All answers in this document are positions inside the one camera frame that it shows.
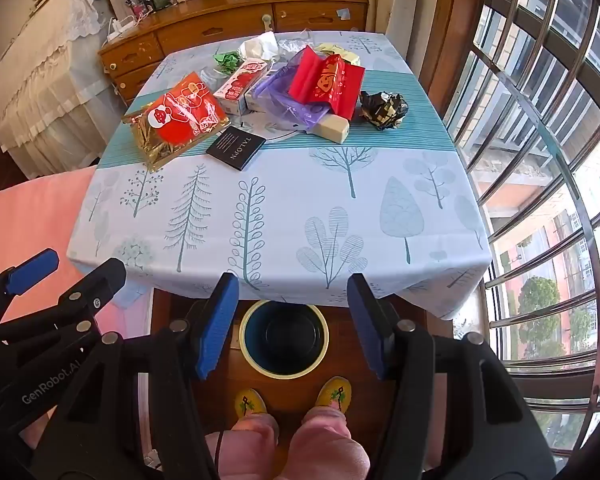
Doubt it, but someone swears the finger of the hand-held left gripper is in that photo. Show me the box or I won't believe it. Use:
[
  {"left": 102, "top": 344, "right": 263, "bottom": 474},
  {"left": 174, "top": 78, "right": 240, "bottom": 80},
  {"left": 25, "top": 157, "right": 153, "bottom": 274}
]
[
  {"left": 0, "top": 249, "right": 60, "bottom": 333},
  {"left": 0, "top": 258, "right": 127, "bottom": 361}
]

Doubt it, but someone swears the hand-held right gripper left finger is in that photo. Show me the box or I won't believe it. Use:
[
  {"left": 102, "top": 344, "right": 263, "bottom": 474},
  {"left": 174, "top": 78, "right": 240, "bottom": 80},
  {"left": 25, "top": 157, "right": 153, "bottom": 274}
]
[{"left": 30, "top": 273, "right": 240, "bottom": 480}]

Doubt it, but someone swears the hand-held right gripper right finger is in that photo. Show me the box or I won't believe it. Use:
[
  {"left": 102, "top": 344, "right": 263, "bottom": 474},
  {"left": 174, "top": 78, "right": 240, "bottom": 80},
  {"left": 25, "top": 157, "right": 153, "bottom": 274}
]
[{"left": 347, "top": 274, "right": 561, "bottom": 480}]

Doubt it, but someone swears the blue waste bin cream rim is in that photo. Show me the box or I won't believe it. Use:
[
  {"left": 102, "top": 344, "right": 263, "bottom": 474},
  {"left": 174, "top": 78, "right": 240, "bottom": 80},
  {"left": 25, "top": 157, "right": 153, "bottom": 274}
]
[{"left": 238, "top": 300, "right": 330, "bottom": 380}]

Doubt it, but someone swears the red gold snack bag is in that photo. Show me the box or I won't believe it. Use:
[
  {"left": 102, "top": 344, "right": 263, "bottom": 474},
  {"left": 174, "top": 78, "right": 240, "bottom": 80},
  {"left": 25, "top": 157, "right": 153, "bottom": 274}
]
[{"left": 121, "top": 71, "right": 231, "bottom": 173}]

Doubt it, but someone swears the cream box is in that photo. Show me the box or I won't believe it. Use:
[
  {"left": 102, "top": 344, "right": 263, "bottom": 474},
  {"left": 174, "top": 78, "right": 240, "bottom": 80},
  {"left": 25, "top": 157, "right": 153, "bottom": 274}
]
[{"left": 314, "top": 114, "right": 351, "bottom": 145}]

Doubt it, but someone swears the black gold wrapper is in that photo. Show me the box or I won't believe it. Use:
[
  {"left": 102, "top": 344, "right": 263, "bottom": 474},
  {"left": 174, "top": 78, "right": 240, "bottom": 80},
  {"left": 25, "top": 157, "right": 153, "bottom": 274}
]
[{"left": 358, "top": 90, "right": 410, "bottom": 131}]

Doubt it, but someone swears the purple plastic bag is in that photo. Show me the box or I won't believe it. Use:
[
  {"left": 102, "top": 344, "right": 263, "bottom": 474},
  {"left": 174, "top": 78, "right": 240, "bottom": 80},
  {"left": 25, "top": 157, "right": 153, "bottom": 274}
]
[{"left": 252, "top": 57, "right": 331, "bottom": 133}]

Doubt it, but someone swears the red white carton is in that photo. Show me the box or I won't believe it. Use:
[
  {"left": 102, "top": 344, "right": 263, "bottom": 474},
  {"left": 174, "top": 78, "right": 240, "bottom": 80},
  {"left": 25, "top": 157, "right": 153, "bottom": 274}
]
[{"left": 213, "top": 58, "right": 276, "bottom": 116}]

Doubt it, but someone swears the red plastic bag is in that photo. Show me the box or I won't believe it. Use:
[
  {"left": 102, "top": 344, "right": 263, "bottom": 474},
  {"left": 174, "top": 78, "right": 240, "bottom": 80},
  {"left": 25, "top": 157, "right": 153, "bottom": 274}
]
[{"left": 287, "top": 45, "right": 367, "bottom": 121}]

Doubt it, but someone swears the yellow packet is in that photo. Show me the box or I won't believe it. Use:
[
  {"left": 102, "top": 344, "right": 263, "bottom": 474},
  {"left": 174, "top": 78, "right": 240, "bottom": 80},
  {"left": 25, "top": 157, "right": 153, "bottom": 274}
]
[{"left": 312, "top": 42, "right": 363, "bottom": 67}]

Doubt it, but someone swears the person's left leg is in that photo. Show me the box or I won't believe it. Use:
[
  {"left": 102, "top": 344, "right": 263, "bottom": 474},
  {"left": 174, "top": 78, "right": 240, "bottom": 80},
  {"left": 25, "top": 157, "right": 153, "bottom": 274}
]
[{"left": 205, "top": 412, "right": 281, "bottom": 480}]

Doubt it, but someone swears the person's leg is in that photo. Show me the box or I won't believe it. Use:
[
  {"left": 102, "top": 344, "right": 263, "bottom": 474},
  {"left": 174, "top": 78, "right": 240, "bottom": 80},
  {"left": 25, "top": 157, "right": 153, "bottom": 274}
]
[
  {"left": 205, "top": 412, "right": 281, "bottom": 480},
  {"left": 285, "top": 405, "right": 371, "bottom": 480}
]

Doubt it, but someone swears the person's right leg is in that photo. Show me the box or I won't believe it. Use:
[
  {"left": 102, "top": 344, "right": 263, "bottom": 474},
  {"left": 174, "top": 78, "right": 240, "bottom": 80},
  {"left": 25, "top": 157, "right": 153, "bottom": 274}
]
[{"left": 285, "top": 405, "right": 371, "bottom": 480}]

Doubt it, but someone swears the tree-print tablecloth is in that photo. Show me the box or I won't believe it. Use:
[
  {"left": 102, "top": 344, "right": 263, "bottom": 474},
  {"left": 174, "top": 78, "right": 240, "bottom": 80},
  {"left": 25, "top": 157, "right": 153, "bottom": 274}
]
[{"left": 66, "top": 31, "right": 493, "bottom": 321}]

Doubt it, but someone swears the white lace cloth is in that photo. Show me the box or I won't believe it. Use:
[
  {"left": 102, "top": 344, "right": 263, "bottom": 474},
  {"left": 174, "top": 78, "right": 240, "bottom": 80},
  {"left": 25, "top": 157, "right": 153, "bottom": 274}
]
[{"left": 0, "top": 0, "right": 131, "bottom": 178}]

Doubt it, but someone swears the white power strip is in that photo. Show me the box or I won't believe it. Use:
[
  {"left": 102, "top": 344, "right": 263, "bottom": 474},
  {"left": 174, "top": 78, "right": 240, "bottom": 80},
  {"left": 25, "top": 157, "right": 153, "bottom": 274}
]
[{"left": 107, "top": 15, "right": 141, "bottom": 43}]

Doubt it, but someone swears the green crumpled paper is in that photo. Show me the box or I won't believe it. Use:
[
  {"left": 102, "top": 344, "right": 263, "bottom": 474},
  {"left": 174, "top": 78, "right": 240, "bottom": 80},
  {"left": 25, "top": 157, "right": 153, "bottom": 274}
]
[{"left": 213, "top": 50, "right": 246, "bottom": 72}]

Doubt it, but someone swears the metal window grille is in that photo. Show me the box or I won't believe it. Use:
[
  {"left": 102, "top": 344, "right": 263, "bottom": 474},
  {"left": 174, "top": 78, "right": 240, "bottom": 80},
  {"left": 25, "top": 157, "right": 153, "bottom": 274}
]
[{"left": 442, "top": 0, "right": 600, "bottom": 461}]

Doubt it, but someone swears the white crumpled tissue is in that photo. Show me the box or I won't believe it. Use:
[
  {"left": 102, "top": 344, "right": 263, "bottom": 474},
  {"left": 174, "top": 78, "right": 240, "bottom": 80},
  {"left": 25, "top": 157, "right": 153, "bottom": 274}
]
[{"left": 237, "top": 31, "right": 280, "bottom": 61}]

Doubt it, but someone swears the wooden dresser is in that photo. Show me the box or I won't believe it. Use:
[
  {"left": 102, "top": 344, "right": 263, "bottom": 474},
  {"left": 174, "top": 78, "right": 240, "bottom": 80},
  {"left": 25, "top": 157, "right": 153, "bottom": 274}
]
[{"left": 98, "top": 0, "right": 370, "bottom": 106}]

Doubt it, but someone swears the black cable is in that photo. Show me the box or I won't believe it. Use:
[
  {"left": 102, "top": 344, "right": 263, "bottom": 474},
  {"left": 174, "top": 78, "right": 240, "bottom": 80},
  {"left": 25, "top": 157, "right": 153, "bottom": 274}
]
[{"left": 214, "top": 430, "right": 227, "bottom": 480}]

